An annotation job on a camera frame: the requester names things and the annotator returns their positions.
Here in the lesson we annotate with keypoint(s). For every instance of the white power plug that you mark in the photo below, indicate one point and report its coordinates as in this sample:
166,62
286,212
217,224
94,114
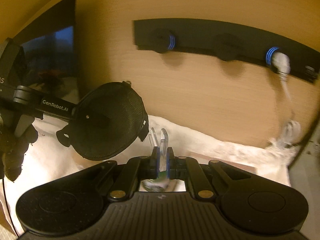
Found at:
280,64

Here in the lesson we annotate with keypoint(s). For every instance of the black wall power strip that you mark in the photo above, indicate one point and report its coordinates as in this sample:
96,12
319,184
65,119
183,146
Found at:
226,41

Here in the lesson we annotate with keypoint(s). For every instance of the clear plastic clip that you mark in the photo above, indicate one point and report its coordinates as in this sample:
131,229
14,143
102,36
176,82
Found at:
162,145

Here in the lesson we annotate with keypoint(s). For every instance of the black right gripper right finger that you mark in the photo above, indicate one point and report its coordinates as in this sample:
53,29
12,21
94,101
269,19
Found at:
190,171

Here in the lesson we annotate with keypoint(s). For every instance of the black mesh round pouch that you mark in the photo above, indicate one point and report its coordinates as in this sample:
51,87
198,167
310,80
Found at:
107,121

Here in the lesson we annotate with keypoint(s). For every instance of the dark framed screen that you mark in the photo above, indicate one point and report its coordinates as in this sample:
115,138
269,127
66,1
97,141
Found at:
49,47

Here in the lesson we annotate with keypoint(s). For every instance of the white fringed cloth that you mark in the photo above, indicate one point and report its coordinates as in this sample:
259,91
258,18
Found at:
47,159

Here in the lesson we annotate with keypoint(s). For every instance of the black gloved hand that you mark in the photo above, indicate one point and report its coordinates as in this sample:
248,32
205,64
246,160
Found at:
15,149

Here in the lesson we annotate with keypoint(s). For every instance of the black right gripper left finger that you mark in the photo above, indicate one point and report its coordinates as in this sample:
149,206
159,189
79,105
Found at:
129,175

